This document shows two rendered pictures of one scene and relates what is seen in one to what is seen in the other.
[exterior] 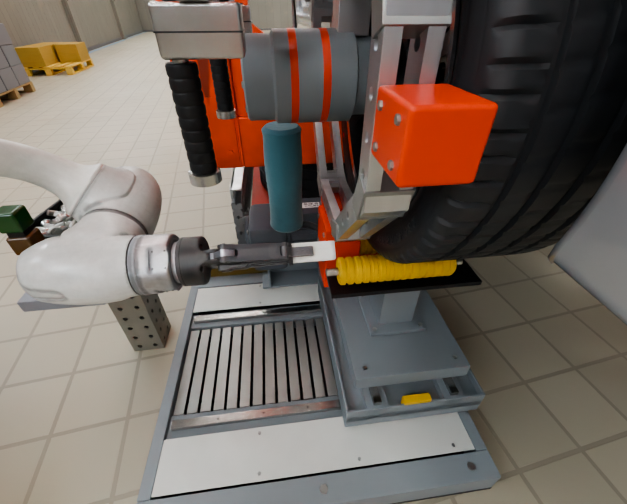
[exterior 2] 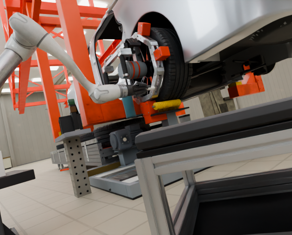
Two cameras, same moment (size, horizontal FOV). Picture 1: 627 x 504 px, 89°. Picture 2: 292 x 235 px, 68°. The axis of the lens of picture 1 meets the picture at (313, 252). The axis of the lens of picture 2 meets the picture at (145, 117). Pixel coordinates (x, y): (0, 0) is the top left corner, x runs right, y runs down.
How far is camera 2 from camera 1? 1.36 m
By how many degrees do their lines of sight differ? 47
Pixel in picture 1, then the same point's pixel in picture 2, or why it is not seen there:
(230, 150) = (99, 115)
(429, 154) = (164, 51)
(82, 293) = (112, 90)
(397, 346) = not seen: hidden behind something
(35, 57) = not seen: outside the picture
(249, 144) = (105, 113)
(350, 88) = (143, 67)
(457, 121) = (165, 47)
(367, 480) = not seen: hidden behind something
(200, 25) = (125, 50)
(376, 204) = (159, 69)
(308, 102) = (136, 70)
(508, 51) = (166, 44)
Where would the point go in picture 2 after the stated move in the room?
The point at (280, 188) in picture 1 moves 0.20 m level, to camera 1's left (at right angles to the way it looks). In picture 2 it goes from (129, 101) to (105, 106)
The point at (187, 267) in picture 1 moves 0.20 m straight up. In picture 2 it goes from (129, 86) to (123, 58)
